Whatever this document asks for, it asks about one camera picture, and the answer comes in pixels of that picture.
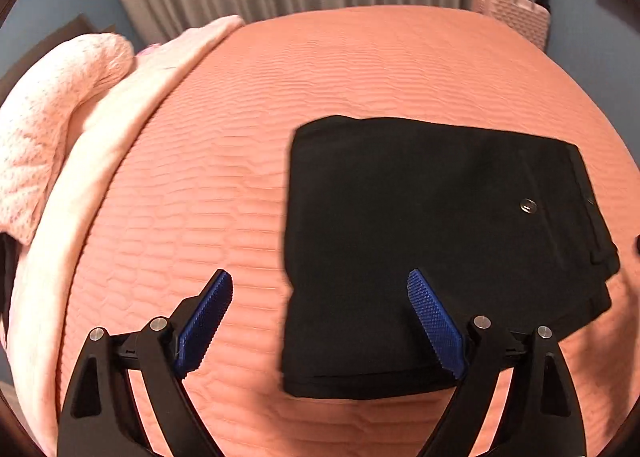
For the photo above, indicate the black pants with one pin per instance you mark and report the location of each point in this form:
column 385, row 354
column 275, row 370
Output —
column 504, row 224

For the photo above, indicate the pink dotted pillow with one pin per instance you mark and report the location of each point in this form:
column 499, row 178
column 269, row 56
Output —
column 35, row 117

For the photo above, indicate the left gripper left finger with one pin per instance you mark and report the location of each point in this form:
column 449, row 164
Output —
column 100, row 416

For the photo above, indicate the black garment beside pillow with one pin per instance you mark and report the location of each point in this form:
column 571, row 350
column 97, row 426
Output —
column 10, row 250

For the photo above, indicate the pink hard-shell suitcase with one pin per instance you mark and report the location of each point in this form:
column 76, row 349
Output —
column 527, row 17

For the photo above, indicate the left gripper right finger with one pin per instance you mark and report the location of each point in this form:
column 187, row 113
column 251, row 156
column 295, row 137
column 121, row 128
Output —
column 541, row 416

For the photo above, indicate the salmon quilted bedspread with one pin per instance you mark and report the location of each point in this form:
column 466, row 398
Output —
column 203, row 188

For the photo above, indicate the light pink blanket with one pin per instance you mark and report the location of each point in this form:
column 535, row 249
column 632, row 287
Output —
column 100, row 134

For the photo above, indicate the dark bed headboard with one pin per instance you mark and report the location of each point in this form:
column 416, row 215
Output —
column 40, row 52

